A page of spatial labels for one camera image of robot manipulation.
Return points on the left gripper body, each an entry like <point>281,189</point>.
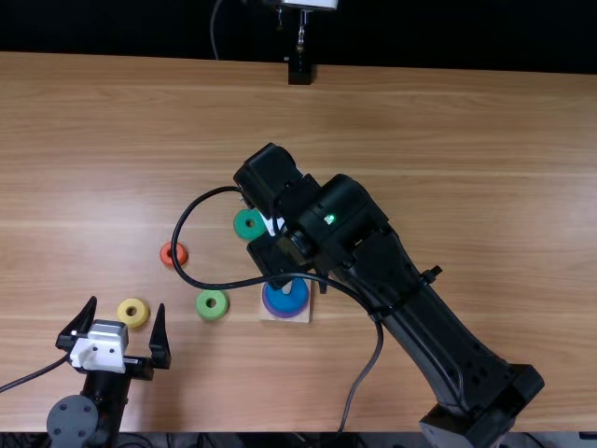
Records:
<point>140,368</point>

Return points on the black clamp stand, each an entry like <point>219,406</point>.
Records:
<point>301,72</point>

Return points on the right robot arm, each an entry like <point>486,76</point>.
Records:
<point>420,326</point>

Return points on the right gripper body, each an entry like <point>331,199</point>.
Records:
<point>270,259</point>

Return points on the wooden peg base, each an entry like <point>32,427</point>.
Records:
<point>270,318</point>

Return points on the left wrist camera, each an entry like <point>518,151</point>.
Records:
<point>105,347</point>

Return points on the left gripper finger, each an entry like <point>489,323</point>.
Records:
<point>160,340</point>
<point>84,319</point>

